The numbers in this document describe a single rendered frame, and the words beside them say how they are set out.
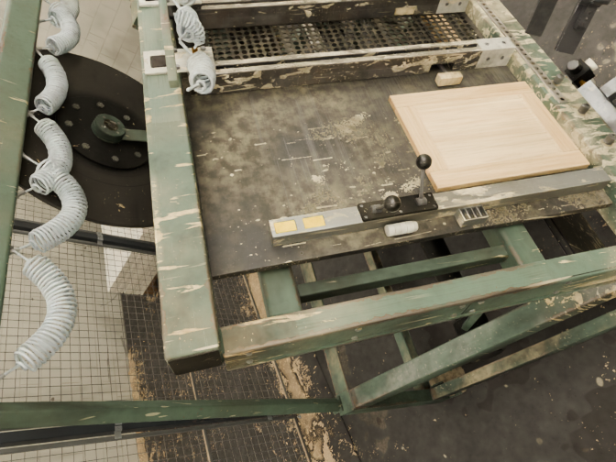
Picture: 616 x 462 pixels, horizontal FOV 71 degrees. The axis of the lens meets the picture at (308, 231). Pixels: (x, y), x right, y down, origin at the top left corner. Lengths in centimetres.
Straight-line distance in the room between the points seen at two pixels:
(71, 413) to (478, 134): 130
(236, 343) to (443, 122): 89
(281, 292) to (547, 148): 90
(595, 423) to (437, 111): 155
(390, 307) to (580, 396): 154
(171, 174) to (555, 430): 201
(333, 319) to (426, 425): 188
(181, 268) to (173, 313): 10
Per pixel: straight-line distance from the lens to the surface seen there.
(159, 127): 116
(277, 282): 103
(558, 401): 240
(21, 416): 117
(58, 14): 203
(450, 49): 161
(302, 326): 89
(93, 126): 171
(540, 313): 157
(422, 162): 106
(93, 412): 123
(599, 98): 174
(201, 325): 85
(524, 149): 143
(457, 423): 263
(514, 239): 127
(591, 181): 142
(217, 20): 166
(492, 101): 155
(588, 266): 121
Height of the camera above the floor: 227
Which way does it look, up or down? 41 degrees down
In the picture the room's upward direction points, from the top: 76 degrees counter-clockwise
